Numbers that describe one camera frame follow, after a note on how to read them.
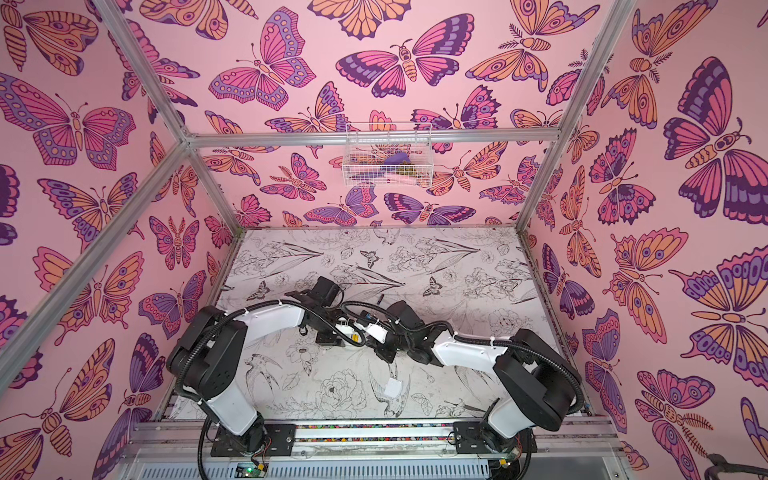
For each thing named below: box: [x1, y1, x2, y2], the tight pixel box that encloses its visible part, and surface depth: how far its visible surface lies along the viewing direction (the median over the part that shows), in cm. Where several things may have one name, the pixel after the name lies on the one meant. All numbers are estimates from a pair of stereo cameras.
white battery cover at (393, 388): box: [383, 377, 403, 399], surface depth 84 cm
